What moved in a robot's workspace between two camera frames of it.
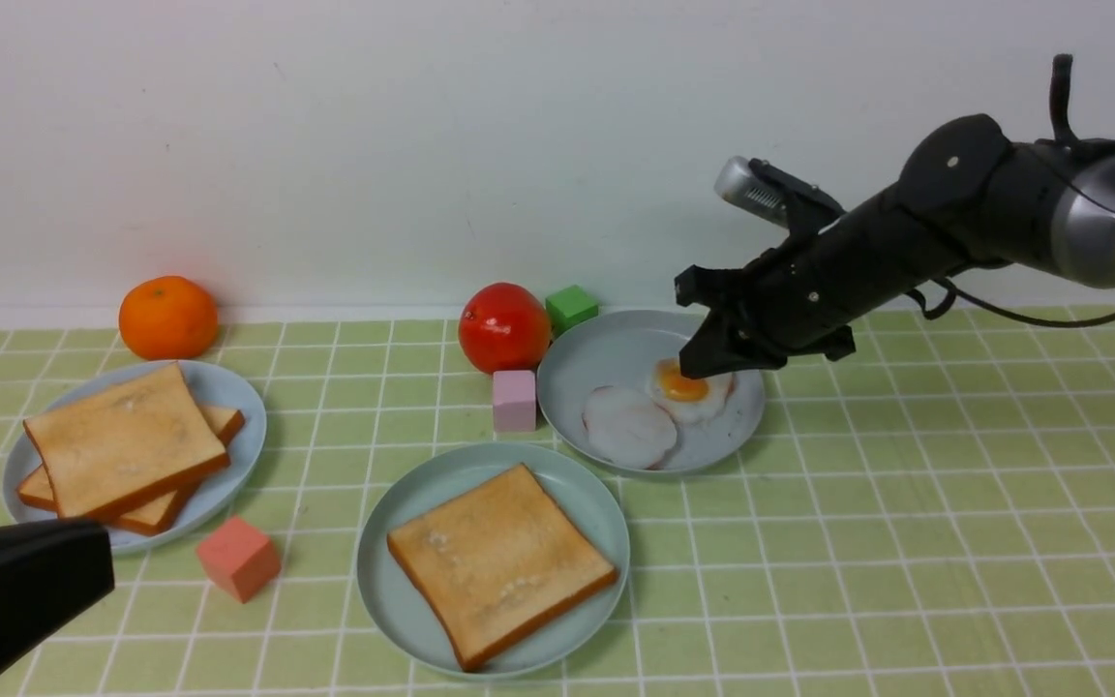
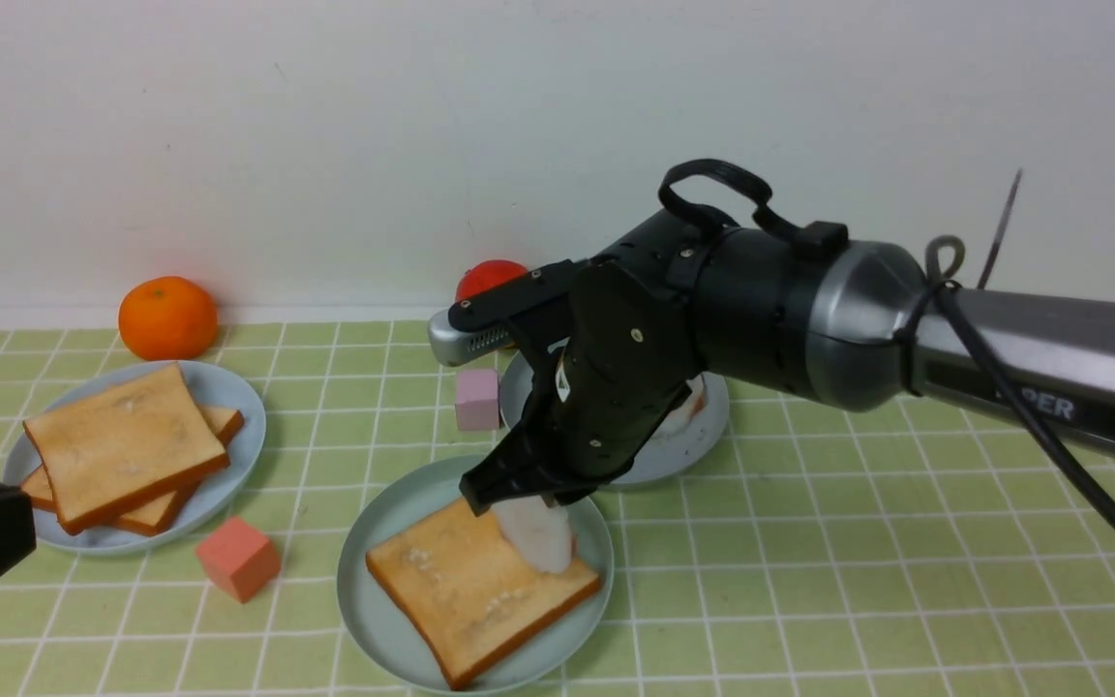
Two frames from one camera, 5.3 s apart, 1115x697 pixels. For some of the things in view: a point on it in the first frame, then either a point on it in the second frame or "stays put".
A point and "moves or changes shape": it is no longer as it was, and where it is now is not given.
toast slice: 150,518 stays put
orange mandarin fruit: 167,318 stays put
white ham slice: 629,428 moves or changes shape
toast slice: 497,561 moves or changes shape
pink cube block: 514,401 to 477,404
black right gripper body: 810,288 to 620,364
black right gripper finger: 720,347 to 516,468
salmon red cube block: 240,558 stays put
